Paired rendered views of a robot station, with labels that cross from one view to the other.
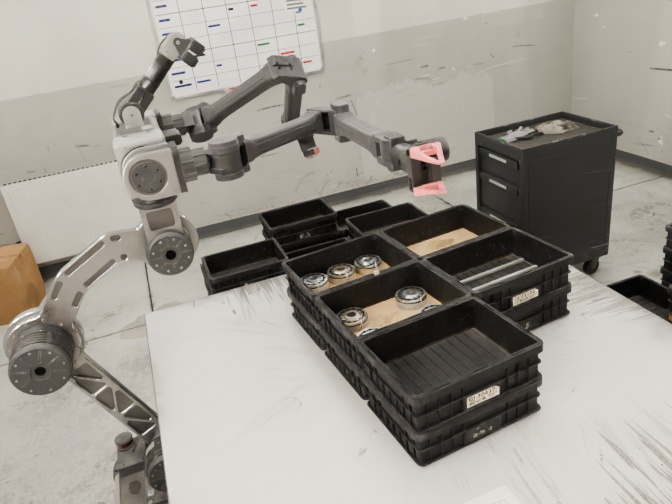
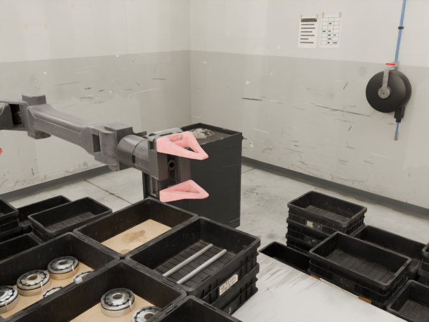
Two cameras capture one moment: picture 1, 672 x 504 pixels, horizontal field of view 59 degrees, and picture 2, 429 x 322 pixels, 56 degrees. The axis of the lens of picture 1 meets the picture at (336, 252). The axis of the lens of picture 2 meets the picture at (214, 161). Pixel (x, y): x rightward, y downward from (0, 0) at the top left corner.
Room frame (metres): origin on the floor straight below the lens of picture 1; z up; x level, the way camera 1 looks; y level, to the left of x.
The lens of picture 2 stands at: (0.62, 0.04, 1.68)
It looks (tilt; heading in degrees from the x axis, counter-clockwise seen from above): 19 degrees down; 330
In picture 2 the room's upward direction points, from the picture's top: straight up
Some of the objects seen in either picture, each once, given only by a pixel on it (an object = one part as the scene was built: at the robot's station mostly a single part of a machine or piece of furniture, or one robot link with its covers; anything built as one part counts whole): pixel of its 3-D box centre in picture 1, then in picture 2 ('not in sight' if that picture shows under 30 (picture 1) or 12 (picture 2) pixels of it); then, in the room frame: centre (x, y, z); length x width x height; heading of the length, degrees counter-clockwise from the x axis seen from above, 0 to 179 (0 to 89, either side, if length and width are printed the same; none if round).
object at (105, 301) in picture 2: (410, 294); (117, 298); (1.69, -0.22, 0.86); 0.10 x 0.10 x 0.01
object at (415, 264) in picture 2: not in sight; (384, 270); (1.88, -1.82, 0.31); 0.40 x 0.30 x 0.34; 16
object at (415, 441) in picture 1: (450, 392); not in sight; (1.30, -0.26, 0.76); 0.40 x 0.30 x 0.12; 112
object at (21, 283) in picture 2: (340, 270); (33, 279); (1.93, -0.01, 0.86); 0.10 x 0.10 x 0.01
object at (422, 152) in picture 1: (431, 164); (184, 159); (1.17, -0.22, 1.47); 0.09 x 0.07 x 0.07; 15
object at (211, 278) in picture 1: (252, 296); not in sight; (2.72, 0.46, 0.37); 0.40 x 0.30 x 0.45; 106
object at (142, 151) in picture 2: (417, 164); (158, 160); (1.24, -0.20, 1.45); 0.07 x 0.07 x 0.10; 15
